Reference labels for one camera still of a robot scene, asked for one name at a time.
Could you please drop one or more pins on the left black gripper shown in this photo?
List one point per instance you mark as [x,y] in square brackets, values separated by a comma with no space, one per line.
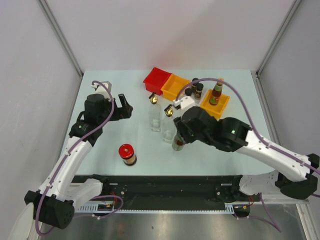
[122,112]

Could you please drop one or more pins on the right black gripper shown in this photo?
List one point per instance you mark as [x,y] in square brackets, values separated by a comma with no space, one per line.
[181,127]

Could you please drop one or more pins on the green label sauce bottle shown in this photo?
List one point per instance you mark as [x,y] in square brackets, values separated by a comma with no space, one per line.
[178,143]
[216,92]

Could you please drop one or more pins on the glass oil bottle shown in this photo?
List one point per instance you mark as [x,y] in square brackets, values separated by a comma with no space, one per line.
[168,126]
[154,113]

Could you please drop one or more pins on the black lid spice jar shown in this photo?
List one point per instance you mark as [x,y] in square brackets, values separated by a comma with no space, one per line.
[194,84]
[188,92]
[198,90]

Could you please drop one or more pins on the red lid jar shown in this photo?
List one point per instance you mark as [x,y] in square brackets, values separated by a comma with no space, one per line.
[127,153]

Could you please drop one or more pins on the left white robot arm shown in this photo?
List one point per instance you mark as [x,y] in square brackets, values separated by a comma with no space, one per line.
[54,203]

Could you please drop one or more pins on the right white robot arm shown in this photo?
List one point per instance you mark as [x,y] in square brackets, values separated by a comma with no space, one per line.
[292,174]

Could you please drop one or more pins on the right yellow plastic bin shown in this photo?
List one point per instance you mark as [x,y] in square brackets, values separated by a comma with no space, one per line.
[215,111]

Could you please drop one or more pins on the yellow plastic bin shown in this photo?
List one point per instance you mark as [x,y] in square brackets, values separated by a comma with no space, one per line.
[172,86]
[215,111]

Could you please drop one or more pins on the white plastic bin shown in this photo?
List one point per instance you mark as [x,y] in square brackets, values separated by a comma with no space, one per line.
[198,101]

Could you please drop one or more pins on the red plastic bin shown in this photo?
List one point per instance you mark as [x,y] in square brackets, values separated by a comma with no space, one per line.
[155,80]

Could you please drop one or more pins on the left yellow plastic bin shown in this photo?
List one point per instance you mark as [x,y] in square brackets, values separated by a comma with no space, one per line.
[172,86]

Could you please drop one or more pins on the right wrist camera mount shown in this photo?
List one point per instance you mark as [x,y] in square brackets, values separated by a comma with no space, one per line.
[184,103]

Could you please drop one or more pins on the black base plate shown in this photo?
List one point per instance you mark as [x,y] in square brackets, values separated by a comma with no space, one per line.
[173,193]

